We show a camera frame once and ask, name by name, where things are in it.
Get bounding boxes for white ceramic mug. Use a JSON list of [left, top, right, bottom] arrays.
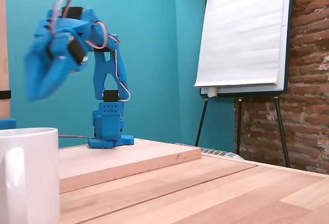
[[0, 127, 61, 224]]

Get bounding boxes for tall wooden panel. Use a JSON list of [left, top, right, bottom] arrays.
[[0, 0, 11, 120]]

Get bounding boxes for light wooden base board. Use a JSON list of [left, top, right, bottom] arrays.
[[58, 138, 202, 194]]

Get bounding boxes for white flipchart paper pad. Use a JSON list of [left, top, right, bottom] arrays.
[[194, 0, 287, 88]]

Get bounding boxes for white radiator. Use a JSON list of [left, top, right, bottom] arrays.
[[174, 142, 244, 160]]

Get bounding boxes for flipchart easel with legs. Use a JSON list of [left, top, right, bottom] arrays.
[[194, 0, 296, 169]]

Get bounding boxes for gripper servo wire loop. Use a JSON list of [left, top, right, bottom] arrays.
[[50, 0, 75, 37]]

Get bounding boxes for red black power cable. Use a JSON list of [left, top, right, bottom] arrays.
[[58, 134, 94, 140]]

